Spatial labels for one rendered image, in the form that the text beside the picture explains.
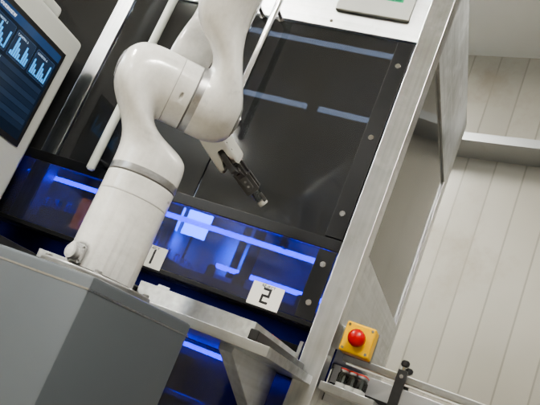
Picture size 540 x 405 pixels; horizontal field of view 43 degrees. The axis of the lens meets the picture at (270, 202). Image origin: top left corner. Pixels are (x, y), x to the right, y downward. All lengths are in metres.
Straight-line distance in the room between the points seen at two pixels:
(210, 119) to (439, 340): 3.53
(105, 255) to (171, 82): 0.31
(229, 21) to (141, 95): 0.19
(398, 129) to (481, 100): 3.45
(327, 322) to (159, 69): 0.76
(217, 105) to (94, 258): 0.33
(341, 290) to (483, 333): 2.91
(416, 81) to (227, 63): 0.78
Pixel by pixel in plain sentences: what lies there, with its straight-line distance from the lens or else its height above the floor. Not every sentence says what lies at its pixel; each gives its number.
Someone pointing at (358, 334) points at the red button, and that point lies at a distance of 1.59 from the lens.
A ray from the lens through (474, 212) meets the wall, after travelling 4.79.
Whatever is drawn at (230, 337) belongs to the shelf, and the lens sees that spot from 1.26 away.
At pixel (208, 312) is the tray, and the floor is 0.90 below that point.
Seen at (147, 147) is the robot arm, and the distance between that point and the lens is 1.14.
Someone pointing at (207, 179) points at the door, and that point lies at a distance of 1.85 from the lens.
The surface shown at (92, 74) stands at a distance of 2.18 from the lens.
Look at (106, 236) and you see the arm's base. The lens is 1.11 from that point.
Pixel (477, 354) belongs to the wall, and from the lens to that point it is 4.48.
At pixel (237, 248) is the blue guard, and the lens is 1.74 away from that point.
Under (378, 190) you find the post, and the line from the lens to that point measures 1.72.
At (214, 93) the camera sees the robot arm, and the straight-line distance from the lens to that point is 1.18.
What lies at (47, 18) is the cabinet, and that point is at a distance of 2.05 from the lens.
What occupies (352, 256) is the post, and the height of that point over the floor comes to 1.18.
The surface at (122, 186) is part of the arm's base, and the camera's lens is 1.12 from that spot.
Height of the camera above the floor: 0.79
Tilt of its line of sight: 15 degrees up
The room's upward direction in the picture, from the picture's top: 22 degrees clockwise
